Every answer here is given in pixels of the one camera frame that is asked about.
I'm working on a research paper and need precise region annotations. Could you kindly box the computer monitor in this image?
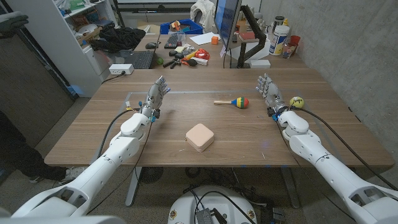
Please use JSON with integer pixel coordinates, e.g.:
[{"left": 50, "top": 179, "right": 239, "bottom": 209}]
[{"left": 214, "top": 0, "right": 243, "bottom": 52}]

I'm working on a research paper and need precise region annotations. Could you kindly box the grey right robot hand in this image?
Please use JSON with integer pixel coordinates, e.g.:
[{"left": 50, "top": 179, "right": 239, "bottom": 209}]
[{"left": 256, "top": 73, "right": 290, "bottom": 118}]

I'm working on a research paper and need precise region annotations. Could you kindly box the grey table leg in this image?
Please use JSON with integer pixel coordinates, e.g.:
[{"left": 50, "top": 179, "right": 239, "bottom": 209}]
[
  {"left": 281, "top": 167, "right": 302, "bottom": 209},
  {"left": 124, "top": 167, "right": 143, "bottom": 207}
]

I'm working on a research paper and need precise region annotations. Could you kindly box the small black keyboard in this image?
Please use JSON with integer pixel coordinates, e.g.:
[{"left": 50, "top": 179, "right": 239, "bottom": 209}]
[{"left": 164, "top": 33, "right": 181, "bottom": 50}]

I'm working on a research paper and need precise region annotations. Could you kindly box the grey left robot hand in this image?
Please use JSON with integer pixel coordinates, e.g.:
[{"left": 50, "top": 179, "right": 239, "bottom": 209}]
[{"left": 139, "top": 75, "right": 172, "bottom": 119}]

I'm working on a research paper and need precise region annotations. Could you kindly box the yellow tennis ball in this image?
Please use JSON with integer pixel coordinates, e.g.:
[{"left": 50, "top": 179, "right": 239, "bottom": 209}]
[{"left": 289, "top": 96, "right": 305, "bottom": 110}]

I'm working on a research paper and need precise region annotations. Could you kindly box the pink square jewelry box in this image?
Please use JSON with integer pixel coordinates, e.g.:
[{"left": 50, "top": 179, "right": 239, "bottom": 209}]
[{"left": 185, "top": 123, "right": 215, "bottom": 153}]

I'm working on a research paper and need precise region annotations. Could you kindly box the red plastic bag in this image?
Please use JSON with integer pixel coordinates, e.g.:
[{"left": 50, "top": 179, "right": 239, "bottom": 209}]
[{"left": 195, "top": 48, "right": 211, "bottom": 61}]

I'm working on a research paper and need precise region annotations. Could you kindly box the white paper sheet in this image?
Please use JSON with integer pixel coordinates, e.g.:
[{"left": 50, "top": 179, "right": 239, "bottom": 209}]
[{"left": 189, "top": 32, "right": 221, "bottom": 46}]

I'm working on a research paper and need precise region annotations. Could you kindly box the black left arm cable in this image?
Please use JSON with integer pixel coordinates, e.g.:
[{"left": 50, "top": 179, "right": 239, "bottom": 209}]
[{"left": 96, "top": 108, "right": 141, "bottom": 159}]

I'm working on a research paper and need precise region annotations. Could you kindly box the white sneaker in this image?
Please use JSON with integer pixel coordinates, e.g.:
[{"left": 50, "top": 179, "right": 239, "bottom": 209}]
[{"left": 29, "top": 166, "right": 86, "bottom": 184}]

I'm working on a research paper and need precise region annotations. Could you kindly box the white jacket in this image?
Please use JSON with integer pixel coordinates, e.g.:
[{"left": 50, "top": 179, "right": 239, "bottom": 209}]
[{"left": 190, "top": 0, "right": 216, "bottom": 32}]

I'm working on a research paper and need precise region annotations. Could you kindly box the black laptop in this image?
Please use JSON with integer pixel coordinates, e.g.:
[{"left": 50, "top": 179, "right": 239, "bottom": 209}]
[{"left": 119, "top": 50, "right": 155, "bottom": 70}]

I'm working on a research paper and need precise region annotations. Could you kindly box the black handled tool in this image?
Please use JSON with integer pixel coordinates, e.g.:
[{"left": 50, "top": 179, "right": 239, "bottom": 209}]
[{"left": 162, "top": 57, "right": 183, "bottom": 69}]

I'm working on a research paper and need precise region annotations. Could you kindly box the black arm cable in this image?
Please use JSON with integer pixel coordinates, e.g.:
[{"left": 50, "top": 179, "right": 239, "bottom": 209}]
[
  {"left": 292, "top": 106, "right": 398, "bottom": 191},
  {"left": 96, "top": 108, "right": 141, "bottom": 159}
]

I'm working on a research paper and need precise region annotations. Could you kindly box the person's black trouser leg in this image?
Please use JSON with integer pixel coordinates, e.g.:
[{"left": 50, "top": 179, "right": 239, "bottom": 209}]
[{"left": 0, "top": 110, "right": 68, "bottom": 182}]

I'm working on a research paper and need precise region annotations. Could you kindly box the grey glove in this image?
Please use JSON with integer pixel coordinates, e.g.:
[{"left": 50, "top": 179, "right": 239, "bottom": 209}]
[{"left": 0, "top": 11, "right": 29, "bottom": 35}]

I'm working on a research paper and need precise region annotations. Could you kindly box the white flat box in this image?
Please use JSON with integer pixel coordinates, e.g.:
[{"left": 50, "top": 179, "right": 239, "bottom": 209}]
[{"left": 249, "top": 59, "right": 272, "bottom": 69}]

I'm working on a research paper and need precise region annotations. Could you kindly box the white wipes canister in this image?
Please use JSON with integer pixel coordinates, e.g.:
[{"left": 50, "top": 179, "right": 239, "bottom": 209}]
[{"left": 269, "top": 25, "right": 290, "bottom": 57}]

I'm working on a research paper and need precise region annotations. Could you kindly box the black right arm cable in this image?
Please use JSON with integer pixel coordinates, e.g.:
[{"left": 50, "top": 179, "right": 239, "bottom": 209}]
[{"left": 292, "top": 106, "right": 398, "bottom": 191}]

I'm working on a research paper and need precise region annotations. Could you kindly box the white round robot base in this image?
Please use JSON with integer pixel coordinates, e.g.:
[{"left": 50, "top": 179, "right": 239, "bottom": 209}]
[{"left": 167, "top": 185, "right": 258, "bottom": 224}]

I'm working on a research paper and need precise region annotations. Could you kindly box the black crumpled cloth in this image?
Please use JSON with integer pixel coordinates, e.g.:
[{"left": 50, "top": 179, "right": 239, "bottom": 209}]
[{"left": 89, "top": 26, "right": 147, "bottom": 54}]

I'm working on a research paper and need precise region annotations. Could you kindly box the white power strip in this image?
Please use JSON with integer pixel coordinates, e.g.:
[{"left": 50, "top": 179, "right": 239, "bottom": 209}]
[{"left": 108, "top": 63, "right": 135, "bottom": 76}]

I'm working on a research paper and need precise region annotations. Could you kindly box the blue plastic bin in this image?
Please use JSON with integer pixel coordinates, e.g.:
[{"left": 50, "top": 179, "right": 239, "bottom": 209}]
[{"left": 160, "top": 18, "right": 205, "bottom": 35}]

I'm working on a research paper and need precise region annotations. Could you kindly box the white shelf unit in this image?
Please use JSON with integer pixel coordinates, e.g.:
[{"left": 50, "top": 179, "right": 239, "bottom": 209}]
[{"left": 6, "top": 0, "right": 119, "bottom": 98}]

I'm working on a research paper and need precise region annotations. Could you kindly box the striped wooden maraca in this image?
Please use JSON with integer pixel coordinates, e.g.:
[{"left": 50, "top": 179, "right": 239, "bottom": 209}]
[{"left": 213, "top": 96, "right": 250, "bottom": 110}]

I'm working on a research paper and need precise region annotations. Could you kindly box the black round fan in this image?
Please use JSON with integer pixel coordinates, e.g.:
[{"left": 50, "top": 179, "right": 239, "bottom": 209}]
[{"left": 139, "top": 167, "right": 164, "bottom": 184}]

